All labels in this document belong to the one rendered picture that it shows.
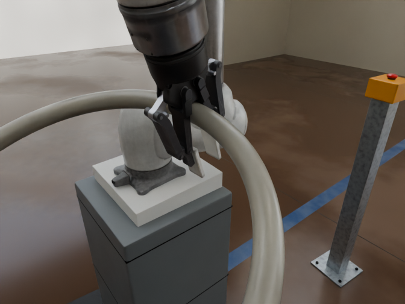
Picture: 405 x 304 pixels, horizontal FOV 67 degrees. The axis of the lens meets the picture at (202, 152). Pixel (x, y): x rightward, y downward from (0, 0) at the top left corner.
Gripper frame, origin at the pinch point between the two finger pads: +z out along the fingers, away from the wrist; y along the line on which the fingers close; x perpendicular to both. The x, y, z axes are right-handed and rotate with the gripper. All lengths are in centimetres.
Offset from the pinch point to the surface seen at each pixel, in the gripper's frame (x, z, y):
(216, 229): -14, 58, -8
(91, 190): -50, 41, 10
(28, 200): -177, 133, 32
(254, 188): 15.4, -10.6, 6.9
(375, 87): 4, 50, -92
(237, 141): 10.1, -10.7, 2.5
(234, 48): -336, 303, -420
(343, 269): 23, 145, -57
